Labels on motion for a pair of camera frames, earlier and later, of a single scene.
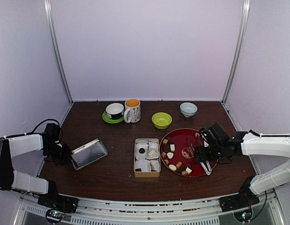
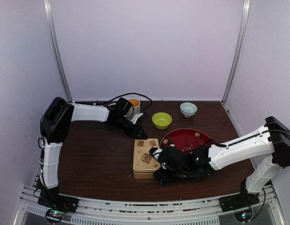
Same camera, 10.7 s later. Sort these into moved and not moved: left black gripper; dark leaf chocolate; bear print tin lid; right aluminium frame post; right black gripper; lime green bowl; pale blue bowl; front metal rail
Moved: bear print tin lid; right black gripper; left black gripper
Not moved: front metal rail; lime green bowl; right aluminium frame post; dark leaf chocolate; pale blue bowl
